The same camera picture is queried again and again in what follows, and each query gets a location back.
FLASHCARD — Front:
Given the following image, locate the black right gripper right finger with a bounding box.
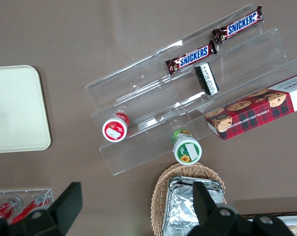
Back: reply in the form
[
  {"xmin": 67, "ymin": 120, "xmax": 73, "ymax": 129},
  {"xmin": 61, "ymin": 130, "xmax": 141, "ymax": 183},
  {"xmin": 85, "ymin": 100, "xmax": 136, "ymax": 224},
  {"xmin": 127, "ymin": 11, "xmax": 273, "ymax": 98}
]
[{"xmin": 189, "ymin": 181, "xmax": 243, "ymax": 236}]

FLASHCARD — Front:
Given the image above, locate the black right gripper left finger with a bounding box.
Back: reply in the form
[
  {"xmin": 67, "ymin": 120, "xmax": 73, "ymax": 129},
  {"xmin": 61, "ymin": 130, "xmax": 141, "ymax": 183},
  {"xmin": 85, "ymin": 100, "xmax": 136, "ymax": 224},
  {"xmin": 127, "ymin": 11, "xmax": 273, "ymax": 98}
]
[{"xmin": 18, "ymin": 181, "xmax": 84, "ymax": 236}]

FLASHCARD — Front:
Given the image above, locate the aluminium foil tray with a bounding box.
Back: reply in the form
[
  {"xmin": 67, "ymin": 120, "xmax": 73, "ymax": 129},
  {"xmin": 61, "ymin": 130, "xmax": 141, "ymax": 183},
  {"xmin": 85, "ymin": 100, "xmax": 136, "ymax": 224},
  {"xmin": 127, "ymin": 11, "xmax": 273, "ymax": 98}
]
[{"xmin": 162, "ymin": 175, "xmax": 227, "ymax": 236}]

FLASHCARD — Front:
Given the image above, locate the light oval wicker basket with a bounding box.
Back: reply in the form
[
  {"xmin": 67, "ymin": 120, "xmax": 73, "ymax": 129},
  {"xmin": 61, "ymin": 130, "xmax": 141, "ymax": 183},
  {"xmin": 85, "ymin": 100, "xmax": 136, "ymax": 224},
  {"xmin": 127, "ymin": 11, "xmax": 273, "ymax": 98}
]
[{"xmin": 150, "ymin": 162, "xmax": 228, "ymax": 236}]

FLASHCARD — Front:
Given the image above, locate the beige rectangular serving tray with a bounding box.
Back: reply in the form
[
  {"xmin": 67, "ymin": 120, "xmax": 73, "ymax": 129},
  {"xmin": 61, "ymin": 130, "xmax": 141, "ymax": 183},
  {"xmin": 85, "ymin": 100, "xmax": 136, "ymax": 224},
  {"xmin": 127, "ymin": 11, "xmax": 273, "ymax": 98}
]
[{"xmin": 0, "ymin": 64, "xmax": 52, "ymax": 154}]

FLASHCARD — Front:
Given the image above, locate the clear acrylic bottle rack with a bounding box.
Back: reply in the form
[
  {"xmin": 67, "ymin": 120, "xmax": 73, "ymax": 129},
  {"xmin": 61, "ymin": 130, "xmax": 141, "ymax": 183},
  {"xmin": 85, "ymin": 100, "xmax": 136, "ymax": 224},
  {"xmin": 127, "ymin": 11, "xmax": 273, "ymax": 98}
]
[{"xmin": 0, "ymin": 188, "xmax": 55, "ymax": 223}]

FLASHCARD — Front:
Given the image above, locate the red cola bottle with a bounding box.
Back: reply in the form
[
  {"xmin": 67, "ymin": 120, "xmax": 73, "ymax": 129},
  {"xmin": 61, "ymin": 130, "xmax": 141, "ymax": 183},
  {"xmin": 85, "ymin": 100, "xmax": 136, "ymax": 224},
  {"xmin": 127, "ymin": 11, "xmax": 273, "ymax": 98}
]
[
  {"xmin": 10, "ymin": 194, "xmax": 51, "ymax": 225},
  {"xmin": 0, "ymin": 196, "xmax": 23, "ymax": 220}
]

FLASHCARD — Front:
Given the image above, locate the green lid cup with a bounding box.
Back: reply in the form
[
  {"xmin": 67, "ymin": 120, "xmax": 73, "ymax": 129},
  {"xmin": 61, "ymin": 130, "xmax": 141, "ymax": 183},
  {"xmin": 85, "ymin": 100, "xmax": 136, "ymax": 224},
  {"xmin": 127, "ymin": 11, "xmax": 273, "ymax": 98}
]
[{"xmin": 170, "ymin": 129, "xmax": 203, "ymax": 166}]

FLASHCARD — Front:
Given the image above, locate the red lid cup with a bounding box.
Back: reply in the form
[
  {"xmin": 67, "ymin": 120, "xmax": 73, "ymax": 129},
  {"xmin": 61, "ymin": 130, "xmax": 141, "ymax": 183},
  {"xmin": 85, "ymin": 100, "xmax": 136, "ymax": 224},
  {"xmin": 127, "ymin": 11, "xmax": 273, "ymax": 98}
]
[{"xmin": 101, "ymin": 112, "xmax": 130, "ymax": 143}]

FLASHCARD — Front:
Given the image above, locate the red tartan cookie box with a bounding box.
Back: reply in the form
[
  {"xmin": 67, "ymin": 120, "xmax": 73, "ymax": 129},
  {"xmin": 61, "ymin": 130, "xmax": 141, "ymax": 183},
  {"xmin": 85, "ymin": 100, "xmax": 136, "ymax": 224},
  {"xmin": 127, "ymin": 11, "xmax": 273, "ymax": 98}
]
[{"xmin": 205, "ymin": 71, "xmax": 297, "ymax": 141}]

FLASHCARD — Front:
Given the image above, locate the clear acrylic stepped shelf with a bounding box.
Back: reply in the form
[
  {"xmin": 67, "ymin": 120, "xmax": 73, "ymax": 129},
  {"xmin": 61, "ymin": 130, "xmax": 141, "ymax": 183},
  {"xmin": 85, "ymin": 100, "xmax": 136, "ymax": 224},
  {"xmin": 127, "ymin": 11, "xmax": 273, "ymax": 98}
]
[{"xmin": 85, "ymin": 3, "xmax": 297, "ymax": 177}]

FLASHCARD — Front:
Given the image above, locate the small black white box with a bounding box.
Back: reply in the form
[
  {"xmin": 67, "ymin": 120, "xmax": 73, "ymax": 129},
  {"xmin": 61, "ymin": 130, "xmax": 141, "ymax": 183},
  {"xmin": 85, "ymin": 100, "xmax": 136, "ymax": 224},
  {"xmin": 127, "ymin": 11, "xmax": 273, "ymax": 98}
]
[{"xmin": 194, "ymin": 62, "xmax": 220, "ymax": 97}]

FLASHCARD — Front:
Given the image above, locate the brown Snickers bar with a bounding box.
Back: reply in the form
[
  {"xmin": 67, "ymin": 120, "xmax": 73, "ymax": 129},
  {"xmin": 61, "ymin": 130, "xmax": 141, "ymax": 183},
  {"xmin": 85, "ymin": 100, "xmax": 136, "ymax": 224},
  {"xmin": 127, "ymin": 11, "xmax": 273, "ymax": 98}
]
[
  {"xmin": 165, "ymin": 40, "xmax": 218, "ymax": 76},
  {"xmin": 210, "ymin": 4, "xmax": 265, "ymax": 44}
]

